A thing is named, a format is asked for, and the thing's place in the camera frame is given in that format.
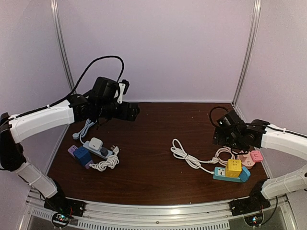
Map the dark grey charger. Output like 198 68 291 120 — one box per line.
100 147 109 157

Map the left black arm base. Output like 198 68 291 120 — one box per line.
44 181 86 217

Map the aluminium front rail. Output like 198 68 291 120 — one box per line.
16 189 299 230

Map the white coiled cable with plug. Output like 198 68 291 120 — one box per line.
89 145 120 172

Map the white charger block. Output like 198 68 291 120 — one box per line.
88 138 103 151

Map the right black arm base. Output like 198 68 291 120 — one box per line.
229 180 271 216

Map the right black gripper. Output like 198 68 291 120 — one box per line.
213 128 245 151

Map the teal power strip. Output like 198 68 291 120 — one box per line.
213 167 242 183

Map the purple power strip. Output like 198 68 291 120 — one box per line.
68 145 93 169

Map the aluminium frame post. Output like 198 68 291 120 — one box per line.
50 0 75 90
232 0 262 107

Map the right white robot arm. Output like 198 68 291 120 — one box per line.
213 120 307 212

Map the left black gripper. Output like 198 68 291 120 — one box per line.
96 101 140 122

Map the grey-blue power strip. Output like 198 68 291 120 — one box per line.
83 141 113 160

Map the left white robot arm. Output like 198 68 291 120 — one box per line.
0 93 140 213

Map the dark blue cube adapter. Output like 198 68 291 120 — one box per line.
73 146 92 166

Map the pink cube adapter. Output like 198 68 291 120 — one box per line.
250 150 263 163

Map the left aluminium frame post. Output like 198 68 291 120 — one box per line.
50 0 75 90

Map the yellow cube adapter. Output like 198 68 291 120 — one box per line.
225 159 242 178

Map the blue plug adapter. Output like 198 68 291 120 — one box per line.
239 166 251 183

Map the light blue cable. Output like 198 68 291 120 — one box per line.
72 118 99 147

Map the pink round socket base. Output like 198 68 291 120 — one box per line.
236 153 255 169

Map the right aluminium frame post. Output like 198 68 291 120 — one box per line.
232 0 262 107

